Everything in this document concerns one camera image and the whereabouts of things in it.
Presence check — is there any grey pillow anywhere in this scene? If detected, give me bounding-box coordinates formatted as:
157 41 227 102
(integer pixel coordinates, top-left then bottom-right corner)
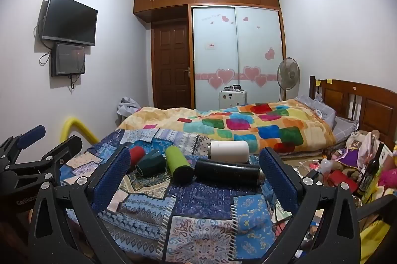
294 95 337 128

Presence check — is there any yellow bag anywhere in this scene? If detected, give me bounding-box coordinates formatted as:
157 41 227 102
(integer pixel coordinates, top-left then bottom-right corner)
359 218 392 264

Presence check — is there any dark wine bottle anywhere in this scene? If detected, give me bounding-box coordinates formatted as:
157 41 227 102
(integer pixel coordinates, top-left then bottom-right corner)
356 142 385 198

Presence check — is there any small black wall monitor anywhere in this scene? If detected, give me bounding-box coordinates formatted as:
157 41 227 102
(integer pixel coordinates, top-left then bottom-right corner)
51 42 86 77

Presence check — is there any clear plastic squeeze bottle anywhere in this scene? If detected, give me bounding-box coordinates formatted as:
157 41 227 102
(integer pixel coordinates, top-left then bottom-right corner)
318 155 334 175

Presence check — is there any red cup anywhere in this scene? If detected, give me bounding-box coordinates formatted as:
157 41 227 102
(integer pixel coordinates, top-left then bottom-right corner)
128 147 146 170

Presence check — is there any light green cup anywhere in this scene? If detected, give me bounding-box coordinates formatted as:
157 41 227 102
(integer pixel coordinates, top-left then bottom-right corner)
165 145 195 184

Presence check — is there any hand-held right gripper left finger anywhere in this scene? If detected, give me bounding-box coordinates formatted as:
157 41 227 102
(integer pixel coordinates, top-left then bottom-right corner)
27 146 134 264

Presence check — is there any yellow foam tube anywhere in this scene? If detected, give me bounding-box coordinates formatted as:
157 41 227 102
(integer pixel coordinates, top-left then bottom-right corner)
60 117 100 146

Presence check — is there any wooden bed headboard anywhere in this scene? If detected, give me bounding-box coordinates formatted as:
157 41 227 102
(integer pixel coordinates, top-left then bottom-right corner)
309 75 397 149

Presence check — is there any colourful checked quilt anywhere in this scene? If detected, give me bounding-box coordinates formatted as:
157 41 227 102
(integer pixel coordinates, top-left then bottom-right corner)
116 98 337 154

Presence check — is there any grey clothes pile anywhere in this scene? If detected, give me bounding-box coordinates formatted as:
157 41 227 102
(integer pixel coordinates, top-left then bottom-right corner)
117 96 141 119

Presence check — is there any brown wooden door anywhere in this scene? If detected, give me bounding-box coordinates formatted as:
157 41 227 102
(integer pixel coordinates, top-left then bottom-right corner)
151 22 192 110

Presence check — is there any standing electric fan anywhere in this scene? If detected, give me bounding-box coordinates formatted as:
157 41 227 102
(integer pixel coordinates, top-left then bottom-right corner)
277 57 301 102

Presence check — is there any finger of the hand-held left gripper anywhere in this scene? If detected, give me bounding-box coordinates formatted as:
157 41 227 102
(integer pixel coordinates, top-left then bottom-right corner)
0 135 84 188
0 125 47 166

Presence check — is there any heart-sticker sliding wardrobe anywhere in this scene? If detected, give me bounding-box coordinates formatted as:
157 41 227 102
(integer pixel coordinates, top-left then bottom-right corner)
189 4 287 111

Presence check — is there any white plastic bag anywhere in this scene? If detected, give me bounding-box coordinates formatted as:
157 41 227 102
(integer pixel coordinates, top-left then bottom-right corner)
345 130 383 166

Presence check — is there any wall-mounted black television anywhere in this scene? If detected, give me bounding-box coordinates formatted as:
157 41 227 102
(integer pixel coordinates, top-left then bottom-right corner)
41 0 99 47

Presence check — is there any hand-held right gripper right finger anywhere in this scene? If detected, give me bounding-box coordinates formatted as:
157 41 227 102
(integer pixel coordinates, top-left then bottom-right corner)
259 147 362 264

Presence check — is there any red box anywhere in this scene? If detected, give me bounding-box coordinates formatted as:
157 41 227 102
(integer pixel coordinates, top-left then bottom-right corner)
327 170 350 188

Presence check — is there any dark green cup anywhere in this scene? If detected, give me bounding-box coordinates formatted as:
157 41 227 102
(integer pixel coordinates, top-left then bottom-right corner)
134 149 167 178

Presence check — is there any patchwork blue blanket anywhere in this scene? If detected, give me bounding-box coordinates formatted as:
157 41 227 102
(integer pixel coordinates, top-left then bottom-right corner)
58 127 299 264

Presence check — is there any white bedside cabinet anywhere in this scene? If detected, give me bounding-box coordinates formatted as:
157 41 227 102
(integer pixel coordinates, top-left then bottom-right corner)
219 89 248 111

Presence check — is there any white cup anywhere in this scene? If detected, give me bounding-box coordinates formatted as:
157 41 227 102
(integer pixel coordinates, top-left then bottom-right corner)
209 140 250 164

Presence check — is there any pink plush toy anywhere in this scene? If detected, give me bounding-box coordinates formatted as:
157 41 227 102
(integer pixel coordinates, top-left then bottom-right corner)
376 167 397 190

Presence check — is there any black cup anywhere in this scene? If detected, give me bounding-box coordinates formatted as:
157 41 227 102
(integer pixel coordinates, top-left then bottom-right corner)
194 158 265 186

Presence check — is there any black television cable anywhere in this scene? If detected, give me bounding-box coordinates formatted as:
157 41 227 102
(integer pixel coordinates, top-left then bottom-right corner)
32 17 53 66

